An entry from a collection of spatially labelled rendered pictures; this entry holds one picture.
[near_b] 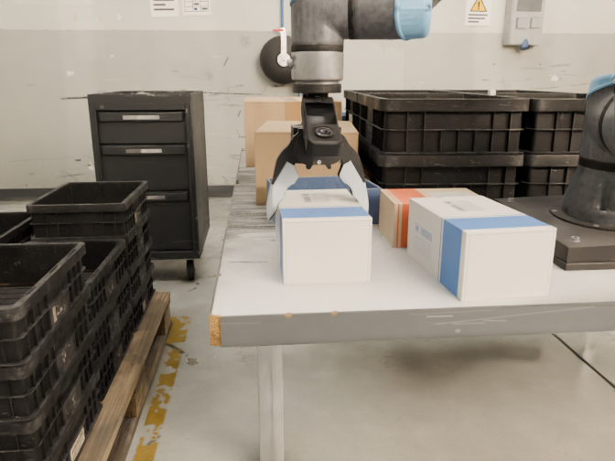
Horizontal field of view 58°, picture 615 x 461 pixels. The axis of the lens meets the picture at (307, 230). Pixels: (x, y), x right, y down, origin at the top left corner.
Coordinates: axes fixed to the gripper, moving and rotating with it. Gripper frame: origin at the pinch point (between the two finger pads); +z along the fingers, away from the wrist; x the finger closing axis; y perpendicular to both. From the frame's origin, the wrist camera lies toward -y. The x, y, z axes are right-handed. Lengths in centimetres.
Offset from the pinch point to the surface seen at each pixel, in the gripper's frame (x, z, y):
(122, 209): 50, 19, 91
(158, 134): 50, 4, 178
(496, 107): -38.6, -15.1, 26.5
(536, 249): -25.3, -0.2, -17.6
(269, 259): 7.4, 6.2, 1.0
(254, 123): 8, -7, 92
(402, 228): -14.4, 2.8, 4.5
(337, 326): 0.2, 7.9, -19.9
